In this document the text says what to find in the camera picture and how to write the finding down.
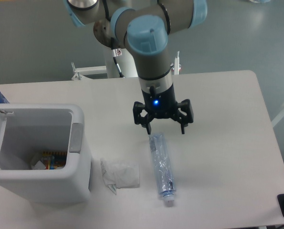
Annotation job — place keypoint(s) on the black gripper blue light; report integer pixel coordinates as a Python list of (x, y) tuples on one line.
[(162, 106)]

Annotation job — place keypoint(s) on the clear plastic water bottle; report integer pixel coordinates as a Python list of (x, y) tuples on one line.
[(162, 168)]

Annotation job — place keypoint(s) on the white paper wrapper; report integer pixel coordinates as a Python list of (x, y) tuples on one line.
[(119, 174)]

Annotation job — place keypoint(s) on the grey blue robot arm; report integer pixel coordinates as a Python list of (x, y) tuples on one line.
[(144, 33)]

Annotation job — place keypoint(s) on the colourful trash in bin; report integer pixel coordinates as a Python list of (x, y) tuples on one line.
[(48, 160)]

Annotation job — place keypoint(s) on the white plastic trash can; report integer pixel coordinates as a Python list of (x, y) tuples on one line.
[(27, 129)]

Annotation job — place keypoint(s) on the white pedestal foot right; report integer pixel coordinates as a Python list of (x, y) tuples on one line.
[(176, 66)]

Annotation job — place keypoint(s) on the white pedestal foot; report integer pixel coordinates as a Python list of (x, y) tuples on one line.
[(176, 66), (83, 73)]

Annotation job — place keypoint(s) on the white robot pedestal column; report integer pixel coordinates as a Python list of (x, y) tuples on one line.
[(122, 66)]

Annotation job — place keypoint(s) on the white pedestal foot left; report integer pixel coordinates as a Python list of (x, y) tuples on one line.
[(83, 73)]

